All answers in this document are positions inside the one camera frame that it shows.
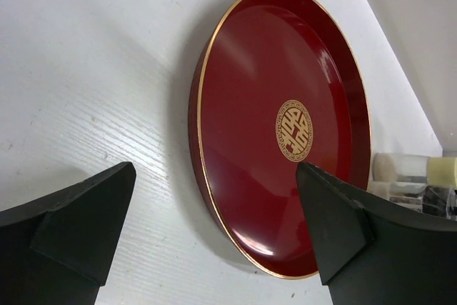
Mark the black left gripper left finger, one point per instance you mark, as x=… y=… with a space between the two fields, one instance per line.
x=58 y=249

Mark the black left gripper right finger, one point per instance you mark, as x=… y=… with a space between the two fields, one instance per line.
x=371 y=251

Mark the black cap pepper grinder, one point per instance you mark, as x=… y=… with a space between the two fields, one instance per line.
x=428 y=199

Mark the red round lacquer tray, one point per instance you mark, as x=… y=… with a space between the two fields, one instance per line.
x=276 y=84

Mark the cream cap salt shaker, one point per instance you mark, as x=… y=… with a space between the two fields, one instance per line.
x=437 y=171

